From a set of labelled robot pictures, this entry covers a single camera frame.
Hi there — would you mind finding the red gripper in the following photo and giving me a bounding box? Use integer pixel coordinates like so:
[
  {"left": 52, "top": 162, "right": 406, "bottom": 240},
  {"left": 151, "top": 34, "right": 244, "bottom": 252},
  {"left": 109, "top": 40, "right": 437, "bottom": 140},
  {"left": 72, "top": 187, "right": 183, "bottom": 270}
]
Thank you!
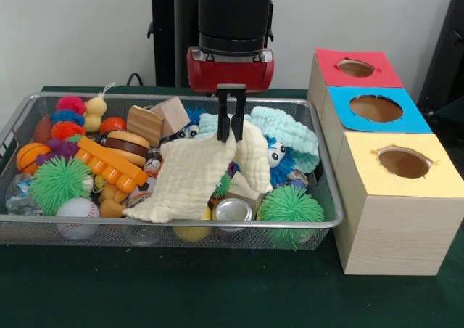
[{"left": 187, "top": 49, "right": 275, "bottom": 143}]

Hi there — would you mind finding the cream muslin cloth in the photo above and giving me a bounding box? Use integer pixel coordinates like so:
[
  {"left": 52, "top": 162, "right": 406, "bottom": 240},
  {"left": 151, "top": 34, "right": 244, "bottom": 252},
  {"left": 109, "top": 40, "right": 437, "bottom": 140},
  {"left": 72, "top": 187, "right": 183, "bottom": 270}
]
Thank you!
[{"left": 123, "top": 120, "right": 273, "bottom": 223}]

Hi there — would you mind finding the clear mesh bin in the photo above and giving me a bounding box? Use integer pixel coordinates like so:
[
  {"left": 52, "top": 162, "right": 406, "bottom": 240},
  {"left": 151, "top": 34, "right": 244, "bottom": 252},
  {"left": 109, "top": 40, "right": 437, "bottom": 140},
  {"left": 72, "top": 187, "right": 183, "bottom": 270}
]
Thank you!
[{"left": 0, "top": 92, "right": 344, "bottom": 251}]

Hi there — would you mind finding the wooden box with three holes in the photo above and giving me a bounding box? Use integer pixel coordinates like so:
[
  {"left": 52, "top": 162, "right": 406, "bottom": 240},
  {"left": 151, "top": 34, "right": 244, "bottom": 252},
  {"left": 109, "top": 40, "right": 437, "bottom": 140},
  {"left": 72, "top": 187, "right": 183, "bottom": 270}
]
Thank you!
[{"left": 307, "top": 49, "right": 464, "bottom": 276}]

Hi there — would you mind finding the plain wooden cube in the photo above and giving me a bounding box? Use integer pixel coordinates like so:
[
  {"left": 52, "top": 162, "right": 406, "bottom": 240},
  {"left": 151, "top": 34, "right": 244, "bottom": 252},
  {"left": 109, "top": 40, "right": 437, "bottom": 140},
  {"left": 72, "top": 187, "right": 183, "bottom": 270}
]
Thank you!
[{"left": 150, "top": 97, "right": 191, "bottom": 139}]

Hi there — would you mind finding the mint green cloth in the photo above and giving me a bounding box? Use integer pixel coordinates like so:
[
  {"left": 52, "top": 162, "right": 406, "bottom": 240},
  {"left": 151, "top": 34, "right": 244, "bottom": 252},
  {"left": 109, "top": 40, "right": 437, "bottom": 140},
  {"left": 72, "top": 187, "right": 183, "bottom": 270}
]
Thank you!
[{"left": 199, "top": 106, "right": 320, "bottom": 174}]

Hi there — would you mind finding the blue fuzzy toy with eyes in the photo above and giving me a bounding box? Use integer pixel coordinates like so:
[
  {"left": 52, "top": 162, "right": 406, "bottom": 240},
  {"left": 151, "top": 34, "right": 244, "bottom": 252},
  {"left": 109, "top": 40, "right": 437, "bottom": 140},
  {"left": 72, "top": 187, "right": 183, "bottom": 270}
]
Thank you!
[{"left": 265, "top": 136, "right": 297, "bottom": 187}]

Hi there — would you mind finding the silver can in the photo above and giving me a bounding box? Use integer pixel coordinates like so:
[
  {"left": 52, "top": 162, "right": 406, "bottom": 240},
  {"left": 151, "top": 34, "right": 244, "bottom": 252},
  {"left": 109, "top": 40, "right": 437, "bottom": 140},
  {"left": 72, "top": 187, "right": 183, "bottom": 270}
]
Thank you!
[{"left": 212, "top": 197, "right": 254, "bottom": 232}]

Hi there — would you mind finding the toy hamburger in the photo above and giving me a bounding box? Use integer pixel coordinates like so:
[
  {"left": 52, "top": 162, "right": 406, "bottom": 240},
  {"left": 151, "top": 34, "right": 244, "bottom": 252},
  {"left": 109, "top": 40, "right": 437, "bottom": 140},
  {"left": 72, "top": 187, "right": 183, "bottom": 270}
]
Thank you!
[{"left": 104, "top": 130, "right": 151, "bottom": 169}]

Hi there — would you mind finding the green spiky ball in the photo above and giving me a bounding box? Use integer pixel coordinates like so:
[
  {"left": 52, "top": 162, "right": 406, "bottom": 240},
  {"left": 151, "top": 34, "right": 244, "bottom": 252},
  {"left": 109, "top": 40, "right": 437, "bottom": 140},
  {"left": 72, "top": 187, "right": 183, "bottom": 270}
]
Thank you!
[
  {"left": 257, "top": 186, "right": 325, "bottom": 250},
  {"left": 29, "top": 156, "right": 94, "bottom": 216}
]

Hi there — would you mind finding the orange plastic comb toy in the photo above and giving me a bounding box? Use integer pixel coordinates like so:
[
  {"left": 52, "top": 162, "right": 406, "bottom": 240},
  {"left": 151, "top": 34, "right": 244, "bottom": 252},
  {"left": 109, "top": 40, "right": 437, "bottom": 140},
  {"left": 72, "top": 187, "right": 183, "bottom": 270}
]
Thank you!
[{"left": 75, "top": 137, "right": 148, "bottom": 194}]

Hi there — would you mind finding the dark green tablecloth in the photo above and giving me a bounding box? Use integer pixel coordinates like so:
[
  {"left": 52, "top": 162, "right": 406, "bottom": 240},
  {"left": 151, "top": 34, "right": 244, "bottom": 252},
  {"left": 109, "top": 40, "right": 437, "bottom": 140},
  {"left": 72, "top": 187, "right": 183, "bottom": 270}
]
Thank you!
[{"left": 0, "top": 85, "right": 464, "bottom": 328}]

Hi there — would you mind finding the white baseball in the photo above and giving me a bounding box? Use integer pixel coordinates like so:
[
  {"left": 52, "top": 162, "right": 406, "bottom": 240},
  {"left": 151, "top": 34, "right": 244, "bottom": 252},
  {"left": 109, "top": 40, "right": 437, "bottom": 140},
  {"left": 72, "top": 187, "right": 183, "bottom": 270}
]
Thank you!
[{"left": 56, "top": 198, "right": 101, "bottom": 240}]

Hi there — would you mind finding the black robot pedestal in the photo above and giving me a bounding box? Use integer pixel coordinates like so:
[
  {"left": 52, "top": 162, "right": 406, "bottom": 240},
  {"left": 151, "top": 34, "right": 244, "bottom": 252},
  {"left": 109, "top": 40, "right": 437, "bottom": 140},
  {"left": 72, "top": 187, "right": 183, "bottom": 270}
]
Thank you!
[{"left": 140, "top": 0, "right": 291, "bottom": 89}]

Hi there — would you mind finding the black cable loop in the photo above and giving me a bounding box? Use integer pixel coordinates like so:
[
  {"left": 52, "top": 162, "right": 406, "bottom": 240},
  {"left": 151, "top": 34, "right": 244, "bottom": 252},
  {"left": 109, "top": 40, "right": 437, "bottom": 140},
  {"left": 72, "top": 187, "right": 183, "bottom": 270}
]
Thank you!
[{"left": 126, "top": 72, "right": 146, "bottom": 88}]

